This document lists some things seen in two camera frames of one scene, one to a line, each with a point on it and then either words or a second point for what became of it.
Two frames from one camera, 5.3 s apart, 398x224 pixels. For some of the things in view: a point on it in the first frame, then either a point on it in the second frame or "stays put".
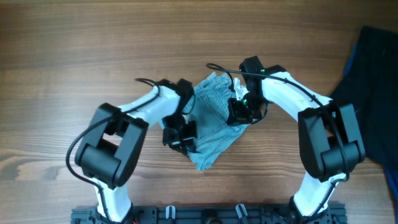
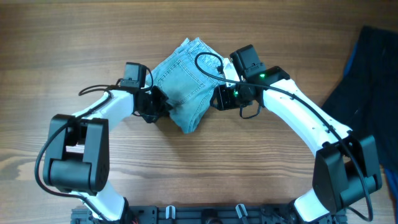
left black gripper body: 179,133 to 153,104
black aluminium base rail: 334,214 stays put
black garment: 371,85 stays put
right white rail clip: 238,210 stays put
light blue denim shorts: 208,106 to 187,78
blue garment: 392,175 stays put
